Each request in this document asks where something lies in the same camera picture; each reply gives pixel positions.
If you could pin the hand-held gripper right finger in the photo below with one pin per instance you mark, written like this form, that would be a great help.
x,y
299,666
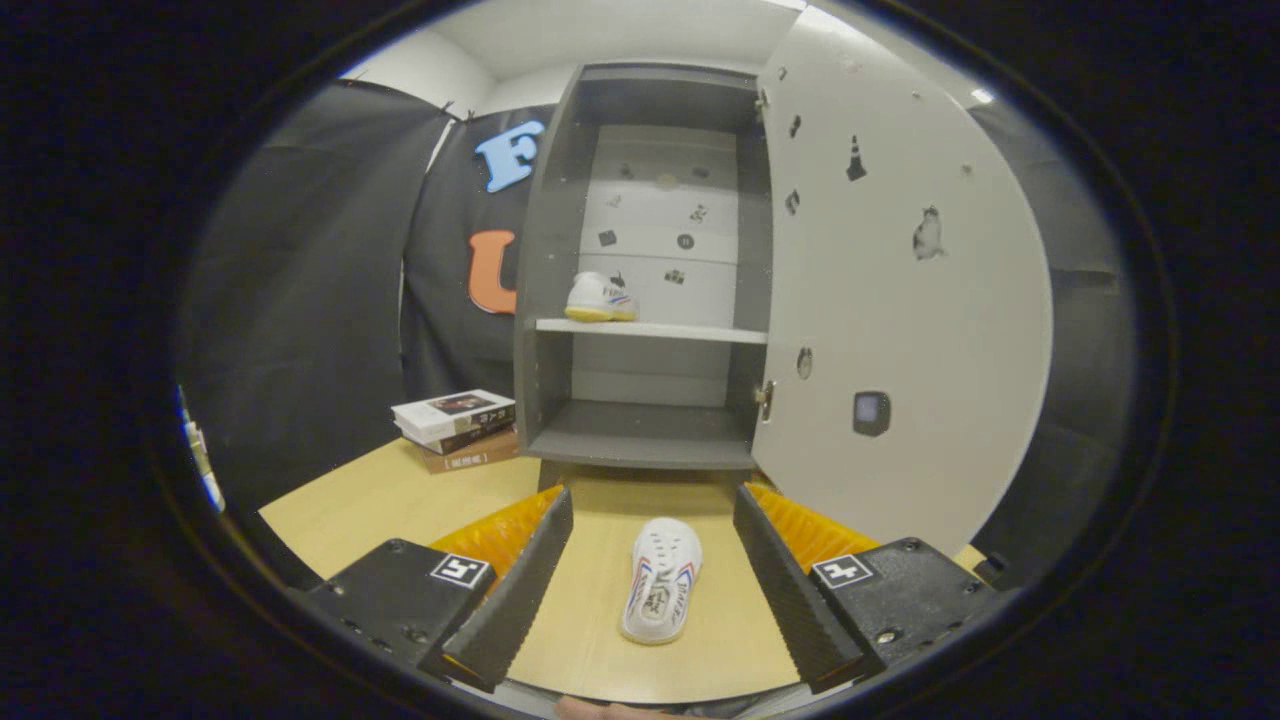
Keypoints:
x,y
785,600

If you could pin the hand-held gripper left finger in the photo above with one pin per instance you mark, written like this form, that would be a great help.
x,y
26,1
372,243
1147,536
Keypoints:
x,y
520,600

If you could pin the white canvas shoe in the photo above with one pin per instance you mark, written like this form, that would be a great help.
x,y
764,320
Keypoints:
x,y
660,580
595,298

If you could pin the grey shoe cabinet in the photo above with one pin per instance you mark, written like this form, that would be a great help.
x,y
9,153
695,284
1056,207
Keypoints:
x,y
640,435

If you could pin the grey shoe cabinet door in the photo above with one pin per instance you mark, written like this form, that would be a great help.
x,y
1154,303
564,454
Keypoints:
x,y
900,330

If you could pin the brown book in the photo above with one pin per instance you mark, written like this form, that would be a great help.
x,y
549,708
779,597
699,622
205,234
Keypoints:
x,y
470,458

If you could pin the dark book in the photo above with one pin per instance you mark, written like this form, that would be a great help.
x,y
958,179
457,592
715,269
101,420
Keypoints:
x,y
475,437

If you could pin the black backdrop cloth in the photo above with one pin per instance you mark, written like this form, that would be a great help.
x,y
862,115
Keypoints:
x,y
300,300

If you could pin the small ceiling light panel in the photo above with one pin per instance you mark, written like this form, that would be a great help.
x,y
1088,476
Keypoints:
x,y
982,96

